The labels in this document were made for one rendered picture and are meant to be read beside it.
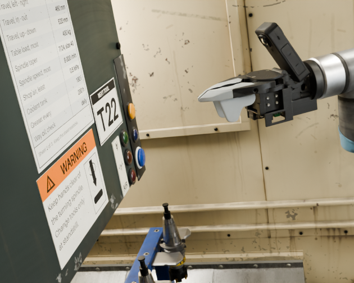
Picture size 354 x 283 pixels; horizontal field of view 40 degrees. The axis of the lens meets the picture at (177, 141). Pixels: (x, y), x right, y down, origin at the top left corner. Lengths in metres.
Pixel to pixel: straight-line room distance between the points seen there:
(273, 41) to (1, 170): 0.51
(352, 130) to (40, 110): 0.60
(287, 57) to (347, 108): 0.17
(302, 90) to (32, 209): 0.54
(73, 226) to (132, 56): 0.99
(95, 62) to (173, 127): 0.88
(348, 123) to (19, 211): 0.65
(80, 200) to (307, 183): 1.08
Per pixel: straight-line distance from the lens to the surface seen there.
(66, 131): 0.57
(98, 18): 0.71
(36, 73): 0.52
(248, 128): 1.49
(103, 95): 0.68
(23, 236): 0.48
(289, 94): 0.84
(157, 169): 1.61
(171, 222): 1.18
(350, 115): 0.94
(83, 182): 0.60
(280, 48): 0.83
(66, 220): 0.56
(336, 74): 0.88
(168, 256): 1.18
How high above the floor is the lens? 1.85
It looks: 19 degrees down
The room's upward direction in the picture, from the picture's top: 10 degrees counter-clockwise
